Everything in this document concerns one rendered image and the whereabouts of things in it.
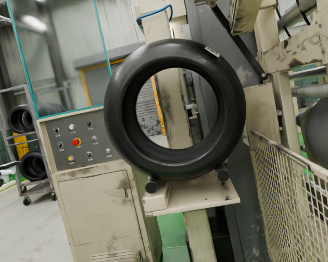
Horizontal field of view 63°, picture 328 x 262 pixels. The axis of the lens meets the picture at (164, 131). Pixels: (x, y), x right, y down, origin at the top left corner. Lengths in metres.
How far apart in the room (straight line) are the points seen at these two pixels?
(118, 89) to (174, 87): 0.42
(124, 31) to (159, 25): 9.36
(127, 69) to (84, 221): 1.21
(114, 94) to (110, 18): 10.07
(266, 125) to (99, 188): 1.10
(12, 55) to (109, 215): 11.51
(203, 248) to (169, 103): 0.80
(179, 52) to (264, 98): 0.51
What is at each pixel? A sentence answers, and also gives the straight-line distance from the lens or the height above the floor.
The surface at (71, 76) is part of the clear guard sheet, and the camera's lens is 1.81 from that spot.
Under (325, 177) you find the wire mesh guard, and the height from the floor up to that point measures 0.99.
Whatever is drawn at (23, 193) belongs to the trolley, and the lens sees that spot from 5.03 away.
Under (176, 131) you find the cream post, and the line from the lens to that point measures 1.36.
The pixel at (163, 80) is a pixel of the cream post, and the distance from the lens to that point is 1.36.
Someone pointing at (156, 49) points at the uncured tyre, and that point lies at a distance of 1.00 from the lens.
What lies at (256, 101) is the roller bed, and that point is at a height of 1.13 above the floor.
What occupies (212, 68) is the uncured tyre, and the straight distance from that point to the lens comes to 0.98.
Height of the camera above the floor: 1.22
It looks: 6 degrees down
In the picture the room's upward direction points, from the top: 12 degrees counter-clockwise
